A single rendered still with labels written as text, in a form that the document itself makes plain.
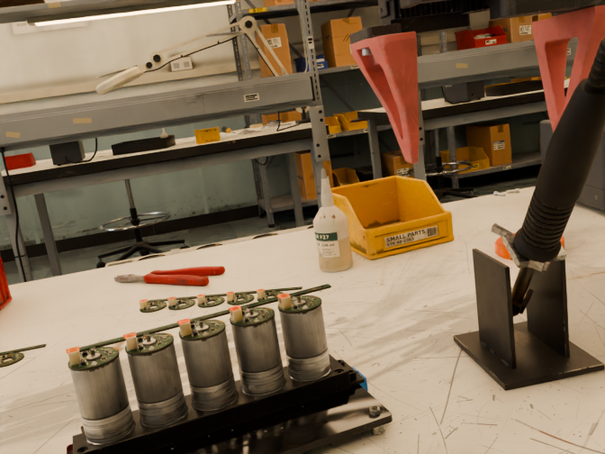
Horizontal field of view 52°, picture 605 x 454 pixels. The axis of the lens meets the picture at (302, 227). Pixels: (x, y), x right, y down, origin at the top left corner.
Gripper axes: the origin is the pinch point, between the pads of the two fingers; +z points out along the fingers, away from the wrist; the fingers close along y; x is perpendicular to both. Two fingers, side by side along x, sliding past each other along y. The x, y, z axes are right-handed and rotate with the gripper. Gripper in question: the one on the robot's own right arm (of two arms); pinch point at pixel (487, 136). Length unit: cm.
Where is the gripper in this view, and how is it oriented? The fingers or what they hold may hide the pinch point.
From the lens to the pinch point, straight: 39.7
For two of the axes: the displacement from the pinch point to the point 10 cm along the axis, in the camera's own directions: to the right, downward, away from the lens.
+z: 1.3, 9.7, 2.2
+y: -9.8, 1.6, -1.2
